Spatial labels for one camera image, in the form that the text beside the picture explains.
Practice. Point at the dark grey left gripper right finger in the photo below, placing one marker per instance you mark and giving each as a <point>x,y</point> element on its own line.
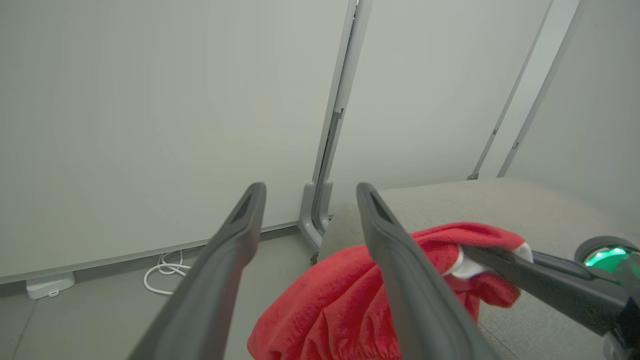
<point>420,300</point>

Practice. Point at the grey fabric sofa seat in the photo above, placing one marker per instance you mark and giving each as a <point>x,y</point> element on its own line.
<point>540,220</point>

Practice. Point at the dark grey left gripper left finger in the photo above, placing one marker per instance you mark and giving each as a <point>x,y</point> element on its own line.
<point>210,290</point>

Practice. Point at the grey partition post with foot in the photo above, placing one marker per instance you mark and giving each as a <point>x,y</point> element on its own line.
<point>327,150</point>

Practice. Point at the red garment with white trim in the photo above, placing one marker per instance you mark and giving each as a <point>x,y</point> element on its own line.
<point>345,305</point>

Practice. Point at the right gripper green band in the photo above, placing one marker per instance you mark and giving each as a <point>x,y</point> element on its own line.
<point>617,280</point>

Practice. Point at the white power adapter box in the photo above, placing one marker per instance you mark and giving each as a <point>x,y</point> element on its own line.
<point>50,285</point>

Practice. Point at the grey slanted partition frame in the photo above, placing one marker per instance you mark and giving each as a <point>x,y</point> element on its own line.
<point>525,90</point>

